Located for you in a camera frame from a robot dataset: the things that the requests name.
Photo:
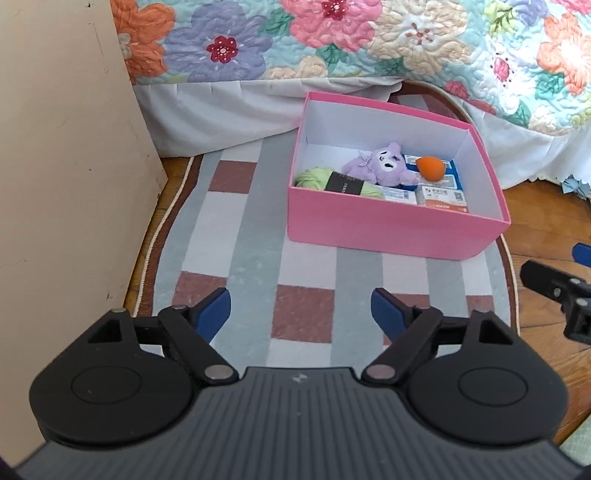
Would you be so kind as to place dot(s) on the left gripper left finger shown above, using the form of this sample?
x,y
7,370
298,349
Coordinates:
x,y
187,336

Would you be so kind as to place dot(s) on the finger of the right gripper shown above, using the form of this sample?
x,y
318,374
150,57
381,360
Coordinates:
x,y
581,254

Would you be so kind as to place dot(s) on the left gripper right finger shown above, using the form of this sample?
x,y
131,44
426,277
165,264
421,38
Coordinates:
x,y
411,331

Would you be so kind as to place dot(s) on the orange sponge ball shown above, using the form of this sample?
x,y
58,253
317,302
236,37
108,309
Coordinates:
x,y
430,167

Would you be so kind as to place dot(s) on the green yarn ball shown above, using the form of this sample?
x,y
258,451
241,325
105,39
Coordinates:
x,y
328,180

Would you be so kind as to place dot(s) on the grey paper scraps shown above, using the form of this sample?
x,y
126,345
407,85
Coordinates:
x,y
573,186

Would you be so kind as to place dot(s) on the checkered grey red rug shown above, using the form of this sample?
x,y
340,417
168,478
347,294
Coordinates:
x,y
296,304

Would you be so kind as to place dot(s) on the white orange medicine box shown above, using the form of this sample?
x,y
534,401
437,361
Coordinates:
x,y
441,198

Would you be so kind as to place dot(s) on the white blue medicine box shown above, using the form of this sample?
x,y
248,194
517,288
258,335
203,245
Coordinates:
x,y
398,195

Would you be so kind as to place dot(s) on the blue medicine box middle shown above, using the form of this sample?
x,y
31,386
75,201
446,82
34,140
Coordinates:
x,y
449,181

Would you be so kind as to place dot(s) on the pink storage box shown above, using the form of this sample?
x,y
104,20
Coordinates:
x,y
335,128

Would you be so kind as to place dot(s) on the purple plush toy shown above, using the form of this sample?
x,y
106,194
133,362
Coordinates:
x,y
385,167

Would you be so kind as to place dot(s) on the blue medicine box rear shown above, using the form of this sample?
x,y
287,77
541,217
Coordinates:
x,y
411,163

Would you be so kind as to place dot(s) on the beige cabinet panel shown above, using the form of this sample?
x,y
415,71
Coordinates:
x,y
80,179

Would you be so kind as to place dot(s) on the floral quilt bedspread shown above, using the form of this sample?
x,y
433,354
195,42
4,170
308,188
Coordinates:
x,y
527,62

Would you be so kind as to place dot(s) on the white bed skirt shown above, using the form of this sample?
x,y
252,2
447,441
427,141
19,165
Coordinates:
x,y
187,119

